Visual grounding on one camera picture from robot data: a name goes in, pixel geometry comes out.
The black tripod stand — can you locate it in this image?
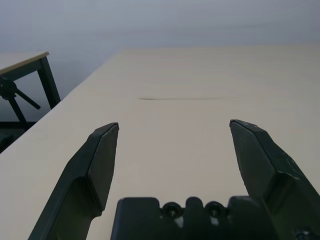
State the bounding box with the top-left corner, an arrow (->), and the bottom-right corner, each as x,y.
0,74 -> 41,127

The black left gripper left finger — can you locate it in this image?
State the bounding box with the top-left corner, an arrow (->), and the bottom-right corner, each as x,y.
27,121 -> 120,240

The beige side table black frame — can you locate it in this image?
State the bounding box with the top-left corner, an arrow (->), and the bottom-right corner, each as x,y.
0,51 -> 62,131

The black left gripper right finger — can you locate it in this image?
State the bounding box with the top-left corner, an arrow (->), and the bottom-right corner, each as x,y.
229,119 -> 320,240

